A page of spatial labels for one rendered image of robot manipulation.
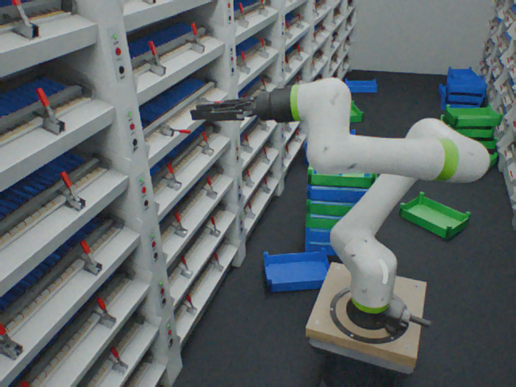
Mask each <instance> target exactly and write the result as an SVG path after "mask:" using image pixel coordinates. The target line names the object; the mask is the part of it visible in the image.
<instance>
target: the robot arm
mask: <svg viewBox="0 0 516 387"><path fill-rule="evenodd" d="M351 105H352V96H351V92H349V89H348V87H347V86H346V85H345V84H344V83H343V82H342V81H340V80H338V79H335V78H324V79H322V80H319V81H315V82H311V83H306V84H300V85H282V82H281V80H280V81H278V86H277V87H276V88H273V90H272V91H268V92H261V93H259V94H258V96H256V95H255V96H252V97H248V98H235V99H228V100H224V101H223V102H216V103H207V104H198V105H195V108H196V110H190V111H189V112H190V115H191V119H192V120H203V119H212V121H230V120H239V121H244V120H245V118H244V117H252V116H253V115H258V116H259V118H260V119H261V120H262V121H268V120H274V121H275V122H277V123H285V125H286V126H287V125H288V122H300V121H307V122H308V139H307V149H306V157H307V160H308V163H309V165H310V167H311V168H312V169H313V170H315V171H317V172H319V173H322V174H327V175H329V174H339V173H381V175H380V176H379V177H378V178H377V180H376V181H375V183H374V185H373V186H371V187H370V188H369V190H368V191H367V192H366V193H365V195H364V196H363V197H362V198H361V199H360V200H359V202H358V203H357V204H356V205H355V206H354V207H352V208H351V209H350V211H349V212H348V213H347V214H346V215H345V216H344V217H342V218H341V219H340V220H339V222H338V223H337V224H336V225H335V226H333V228H332V229H331V233H330V244H331V247H332V249H333V250H335V252H336V253H337V255H338V256H339V258H340V259H341V261H342V262H343V264H344V265H345V267H346V268H347V270H348V271H349V273H350V274H351V283H352V286H350V293H351V294H352V298H351V299H349V300H348V301H347V305H346V315H347V317H348V319H350V320H351V321H352V322H353V323H354V324H356V325H357V326H358V327H360V328H362V329H365V330H370V331H376V330H380V329H384V328H385V329H386V331H387V332H388V333H389V334H391V335H394V334H395V332H397V330H400V328H401V327H404V328H406V325H405V323H407V324H408V322H409V321H411V322H413V323H416V324H418V325H420V326H423V327H426V328H431V327H430V326H431V325H430V324H431V321H429V320H426V319H424V318H420V317H418V316H414V315H412V312H411V311H410V310H407V309H406V304H405V303H402V302H397V301H394V300H393V299H392V298H393V287H394V282H395V277H396V270H397V260H396V257H395V255H394V254H393V253H392V252H391V251H390V250H389V249H388V248H386V247H385V246H383V245H382V244H381V243H379V242H378V241H376V238H375V234H376V233H377V231H378V230H379V228H380V227H381V225H382V223H383V222H384V221H385V218H386V217H387V216H388V214H390V212H391V211H392V210H393V208H394V207H395V206H396V205H397V204H398V201H399V200H400V199H401V198H402V196H403V195H404V194H405V193H406V192H407V191H408V190H409V189H410V187H411V186H412V185H413V184H414V183H415V182H416V181H417V179H421V180H425V181H432V180H433V181H448V182H459V183H469V182H473V181H476V180H478V179H479V178H482V177H483V176H484V175H485V173H486V172H487V170H488V168H489V154H488V152H487V149H486V148H485V147H484V145H482V144H481V143H478V142H476V141H475V140H472V139H469V138H467V137H464V136H462V135H460V134H458V133H457V132H456V131H454V130H453V129H451V128H450V127H448V126H447V125H446V124H444V123H443V122H441V121H439V120H438V119H423V120H421V121H418V122H416V123H415V124H414V125H413V126H412V127H411V129H410V131H409V133H408V135H407V137H406V138H405V139H386V138H376V137H367V136H362V135H359V136H357V135H350V134H349V129H348V128H349V115H350V106H351ZM403 322H405V323H403Z"/></svg>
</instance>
